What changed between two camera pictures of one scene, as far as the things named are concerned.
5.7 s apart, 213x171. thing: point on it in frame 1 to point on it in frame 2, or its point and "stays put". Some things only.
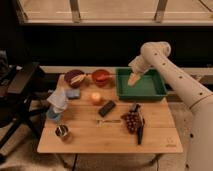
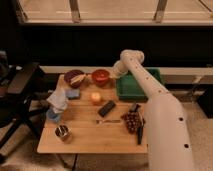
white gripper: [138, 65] to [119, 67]
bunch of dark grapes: [133, 121] stays put
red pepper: [101, 76] stays put
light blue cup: [53, 115] stays put
